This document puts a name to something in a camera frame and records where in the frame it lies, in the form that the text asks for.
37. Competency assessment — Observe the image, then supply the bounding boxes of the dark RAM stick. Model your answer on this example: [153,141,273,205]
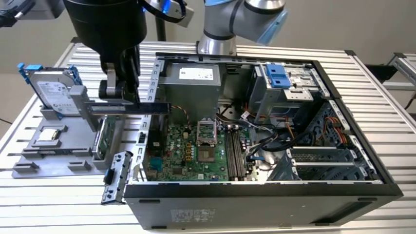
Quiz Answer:
[87,102,172,115]
[23,149,92,156]

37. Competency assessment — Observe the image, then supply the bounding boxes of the black vertical pole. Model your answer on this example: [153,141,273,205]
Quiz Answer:
[155,14,167,41]

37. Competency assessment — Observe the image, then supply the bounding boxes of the hard disk in blue carrier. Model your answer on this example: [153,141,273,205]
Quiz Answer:
[17,62,81,120]

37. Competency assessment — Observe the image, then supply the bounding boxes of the grey power supply unit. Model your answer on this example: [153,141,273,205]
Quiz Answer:
[159,62,223,122]

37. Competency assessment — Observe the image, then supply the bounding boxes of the green graphics card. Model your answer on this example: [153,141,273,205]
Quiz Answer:
[93,114,123,160]

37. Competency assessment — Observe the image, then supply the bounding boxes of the silver CPU chip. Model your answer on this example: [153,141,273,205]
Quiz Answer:
[37,128,61,141]

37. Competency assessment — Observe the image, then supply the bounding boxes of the grey parts rack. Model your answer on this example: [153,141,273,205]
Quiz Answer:
[12,85,129,180]

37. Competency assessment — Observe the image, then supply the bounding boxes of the blue drive bay latch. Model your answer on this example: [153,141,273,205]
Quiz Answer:
[265,63,289,88]

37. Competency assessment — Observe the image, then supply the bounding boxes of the green motherboard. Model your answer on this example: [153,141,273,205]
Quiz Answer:
[144,106,260,181]

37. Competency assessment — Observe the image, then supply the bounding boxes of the CPU socket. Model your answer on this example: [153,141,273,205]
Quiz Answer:
[197,143,217,163]

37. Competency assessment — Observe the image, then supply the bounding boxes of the grey metal drive cage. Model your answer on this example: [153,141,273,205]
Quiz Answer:
[248,62,325,125]

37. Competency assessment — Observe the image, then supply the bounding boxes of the black open PC case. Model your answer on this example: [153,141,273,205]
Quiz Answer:
[125,52,404,231]

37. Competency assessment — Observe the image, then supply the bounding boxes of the aluminium slat side table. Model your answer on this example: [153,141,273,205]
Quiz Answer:
[381,52,416,110]

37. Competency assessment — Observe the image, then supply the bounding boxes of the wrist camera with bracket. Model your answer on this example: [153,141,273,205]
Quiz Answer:
[148,0,196,28]
[0,0,65,28]

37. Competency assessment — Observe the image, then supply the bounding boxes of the multicoloured fan wires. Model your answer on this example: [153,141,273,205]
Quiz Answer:
[171,105,193,135]

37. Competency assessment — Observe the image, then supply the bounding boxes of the metal socket cover frame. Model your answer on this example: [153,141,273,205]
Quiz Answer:
[196,117,217,144]

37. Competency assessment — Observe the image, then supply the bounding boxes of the power supply wire bundle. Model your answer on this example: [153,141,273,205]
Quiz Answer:
[216,111,284,137]

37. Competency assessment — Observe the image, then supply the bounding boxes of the grey card retention bracket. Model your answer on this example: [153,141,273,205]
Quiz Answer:
[100,150,133,205]

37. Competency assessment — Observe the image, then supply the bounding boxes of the orange red yellow wires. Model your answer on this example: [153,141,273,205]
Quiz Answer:
[243,101,295,138]
[320,117,352,148]

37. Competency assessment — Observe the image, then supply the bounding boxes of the thick black cable loop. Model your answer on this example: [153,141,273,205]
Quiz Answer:
[252,131,315,153]

